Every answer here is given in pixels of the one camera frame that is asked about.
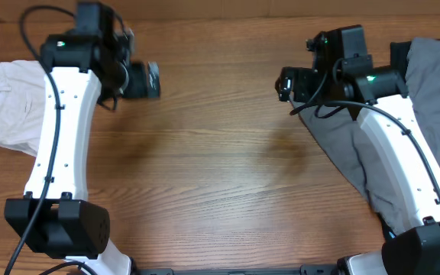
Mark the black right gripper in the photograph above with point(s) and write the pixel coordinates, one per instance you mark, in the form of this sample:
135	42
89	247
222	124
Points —
301	79

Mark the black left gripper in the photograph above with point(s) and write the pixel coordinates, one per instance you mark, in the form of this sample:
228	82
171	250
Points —
108	95

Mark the beige cotton shorts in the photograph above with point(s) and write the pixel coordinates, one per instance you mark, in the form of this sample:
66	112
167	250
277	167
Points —
22	102

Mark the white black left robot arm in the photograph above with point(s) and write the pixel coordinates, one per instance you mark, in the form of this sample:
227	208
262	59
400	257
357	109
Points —
84	67

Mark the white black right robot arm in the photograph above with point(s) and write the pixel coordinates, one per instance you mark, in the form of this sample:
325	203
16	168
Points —
380	126

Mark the black garment under shirt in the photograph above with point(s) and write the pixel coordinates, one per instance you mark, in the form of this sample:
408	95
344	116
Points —
419	57

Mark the grey shirt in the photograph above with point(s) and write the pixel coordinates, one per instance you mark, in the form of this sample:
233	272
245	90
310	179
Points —
352	151

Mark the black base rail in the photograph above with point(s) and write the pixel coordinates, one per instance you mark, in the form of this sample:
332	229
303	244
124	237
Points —
305	269

